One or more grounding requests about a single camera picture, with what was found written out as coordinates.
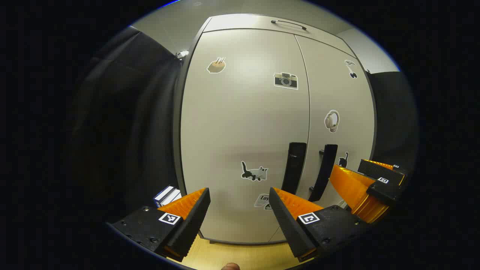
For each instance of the black backdrop cloth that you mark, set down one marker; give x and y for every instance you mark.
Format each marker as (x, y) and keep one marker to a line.
(123, 112)
(393, 112)

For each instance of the headphone sticker shoe cabinet door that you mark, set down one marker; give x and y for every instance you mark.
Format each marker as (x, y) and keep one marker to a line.
(337, 93)

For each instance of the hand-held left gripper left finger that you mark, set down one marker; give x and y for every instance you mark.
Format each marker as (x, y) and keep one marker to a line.
(191, 225)

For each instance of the blue white box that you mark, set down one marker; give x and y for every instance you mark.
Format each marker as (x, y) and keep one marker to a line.
(165, 195)

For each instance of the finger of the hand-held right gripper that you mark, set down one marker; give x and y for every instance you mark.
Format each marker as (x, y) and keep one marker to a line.
(350, 187)
(378, 170)

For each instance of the white double-door shoe cabinet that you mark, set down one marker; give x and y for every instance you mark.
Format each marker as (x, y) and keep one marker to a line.
(177, 131)

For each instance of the metal clamp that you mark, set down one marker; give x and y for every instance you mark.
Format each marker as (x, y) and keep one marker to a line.
(182, 54)

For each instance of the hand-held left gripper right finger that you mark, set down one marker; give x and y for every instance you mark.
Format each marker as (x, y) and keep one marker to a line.
(288, 228)

